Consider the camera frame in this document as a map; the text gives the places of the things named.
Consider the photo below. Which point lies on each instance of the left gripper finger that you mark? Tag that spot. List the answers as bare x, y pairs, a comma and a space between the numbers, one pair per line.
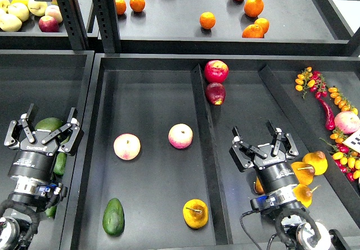
24, 123
70, 129

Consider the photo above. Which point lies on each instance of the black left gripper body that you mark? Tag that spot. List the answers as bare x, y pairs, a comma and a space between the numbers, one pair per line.
34, 161

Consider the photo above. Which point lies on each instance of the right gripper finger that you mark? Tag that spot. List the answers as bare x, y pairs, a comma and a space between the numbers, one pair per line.
245, 155
281, 138

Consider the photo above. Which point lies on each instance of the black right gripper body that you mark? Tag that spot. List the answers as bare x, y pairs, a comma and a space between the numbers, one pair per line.
274, 172

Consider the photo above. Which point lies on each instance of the green avocado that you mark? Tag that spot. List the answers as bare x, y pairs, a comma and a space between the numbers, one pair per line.
60, 163
50, 124
51, 212
113, 218

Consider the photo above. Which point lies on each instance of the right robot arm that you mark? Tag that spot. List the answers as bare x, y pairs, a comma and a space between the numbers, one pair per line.
283, 199

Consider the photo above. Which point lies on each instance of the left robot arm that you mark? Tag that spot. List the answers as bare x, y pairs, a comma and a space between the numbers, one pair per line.
22, 211

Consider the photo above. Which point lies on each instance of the green avocado top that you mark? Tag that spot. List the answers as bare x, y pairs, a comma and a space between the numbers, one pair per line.
50, 124

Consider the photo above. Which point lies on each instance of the yellow pear with stem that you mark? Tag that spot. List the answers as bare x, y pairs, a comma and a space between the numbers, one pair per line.
304, 172

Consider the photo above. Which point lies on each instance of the yellow pear front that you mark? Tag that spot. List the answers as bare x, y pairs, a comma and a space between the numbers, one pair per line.
304, 194

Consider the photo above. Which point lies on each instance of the yellow pear by divider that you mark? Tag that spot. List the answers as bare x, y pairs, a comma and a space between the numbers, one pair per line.
318, 160

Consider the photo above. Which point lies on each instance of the black left tray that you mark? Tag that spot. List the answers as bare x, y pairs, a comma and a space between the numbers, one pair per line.
55, 81

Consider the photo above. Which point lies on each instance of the red chili pepper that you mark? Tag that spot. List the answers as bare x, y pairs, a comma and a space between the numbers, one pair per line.
329, 116

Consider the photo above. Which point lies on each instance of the pink apple left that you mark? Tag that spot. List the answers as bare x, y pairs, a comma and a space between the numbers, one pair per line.
127, 146

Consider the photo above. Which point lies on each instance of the pink apple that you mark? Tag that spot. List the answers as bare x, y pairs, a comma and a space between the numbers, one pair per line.
180, 136
127, 146

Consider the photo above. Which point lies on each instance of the pink apple centre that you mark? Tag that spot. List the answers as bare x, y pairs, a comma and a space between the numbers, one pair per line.
180, 136

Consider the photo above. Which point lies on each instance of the upper cherry tomato bunch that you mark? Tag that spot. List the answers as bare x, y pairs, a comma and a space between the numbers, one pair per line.
310, 80

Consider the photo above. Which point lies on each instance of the cherry tomato bunch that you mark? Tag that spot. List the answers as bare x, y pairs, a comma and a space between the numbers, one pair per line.
346, 159
310, 80

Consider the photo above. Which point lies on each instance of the dark red apple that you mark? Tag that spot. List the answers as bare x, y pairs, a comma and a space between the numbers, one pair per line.
215, 93

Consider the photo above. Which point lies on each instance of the pink apple right tray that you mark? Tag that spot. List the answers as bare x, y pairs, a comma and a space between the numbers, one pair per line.
347, 122

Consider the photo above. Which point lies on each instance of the lower cherry tomato bunch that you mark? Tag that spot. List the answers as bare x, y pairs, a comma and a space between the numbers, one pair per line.
346, 159

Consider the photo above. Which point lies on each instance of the orange cherry tomato vine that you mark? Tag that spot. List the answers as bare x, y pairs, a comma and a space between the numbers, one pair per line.
341, 101

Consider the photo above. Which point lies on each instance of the white marker tag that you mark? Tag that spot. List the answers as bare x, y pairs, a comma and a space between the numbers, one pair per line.
353, 141

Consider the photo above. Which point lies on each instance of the large black divided tray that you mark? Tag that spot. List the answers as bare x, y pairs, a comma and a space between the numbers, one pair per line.
147, 94

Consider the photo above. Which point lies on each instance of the bright red apple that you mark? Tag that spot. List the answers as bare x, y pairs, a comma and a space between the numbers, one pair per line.
216, 71

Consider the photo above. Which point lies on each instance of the red apple on shelf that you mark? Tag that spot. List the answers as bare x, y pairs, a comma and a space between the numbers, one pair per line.
48, 24

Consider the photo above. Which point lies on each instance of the pale yellow apple front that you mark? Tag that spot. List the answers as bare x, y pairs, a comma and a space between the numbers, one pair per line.
10, 23

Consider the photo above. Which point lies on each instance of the pale yellow apple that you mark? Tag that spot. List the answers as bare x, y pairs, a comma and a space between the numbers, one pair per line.
10, 23
20, 10

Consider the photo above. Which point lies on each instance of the orange front right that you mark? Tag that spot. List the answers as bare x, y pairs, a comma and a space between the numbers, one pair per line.
253, 31

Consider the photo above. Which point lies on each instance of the pale yellow apple middle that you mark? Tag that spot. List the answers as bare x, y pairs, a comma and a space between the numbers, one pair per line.
20, 10

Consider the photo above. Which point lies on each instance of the orange behind front one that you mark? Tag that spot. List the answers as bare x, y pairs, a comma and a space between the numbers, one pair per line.
263, 23

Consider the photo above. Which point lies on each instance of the yellow apple on shelf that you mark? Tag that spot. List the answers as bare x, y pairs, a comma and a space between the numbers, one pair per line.
37, 8

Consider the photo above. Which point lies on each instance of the pale peach on shelf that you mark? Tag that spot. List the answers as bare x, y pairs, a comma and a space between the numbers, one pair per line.
54, 11

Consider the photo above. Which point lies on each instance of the yellow lemon on shelf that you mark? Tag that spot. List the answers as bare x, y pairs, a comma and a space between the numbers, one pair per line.
25, 2

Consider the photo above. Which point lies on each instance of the orange centre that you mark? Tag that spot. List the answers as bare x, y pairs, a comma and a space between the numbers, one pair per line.
207, 20

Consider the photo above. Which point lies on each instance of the orange far left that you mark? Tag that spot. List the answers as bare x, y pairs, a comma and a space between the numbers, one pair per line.
120, 7

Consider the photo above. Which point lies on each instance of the black upright post left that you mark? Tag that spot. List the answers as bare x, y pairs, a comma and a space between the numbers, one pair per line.
74, 25

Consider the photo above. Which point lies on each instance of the black upright post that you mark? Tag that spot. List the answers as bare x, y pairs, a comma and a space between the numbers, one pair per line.
74, 25
107, 19

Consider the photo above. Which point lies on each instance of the black upright post right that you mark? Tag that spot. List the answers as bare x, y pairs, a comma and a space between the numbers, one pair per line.
107, 19

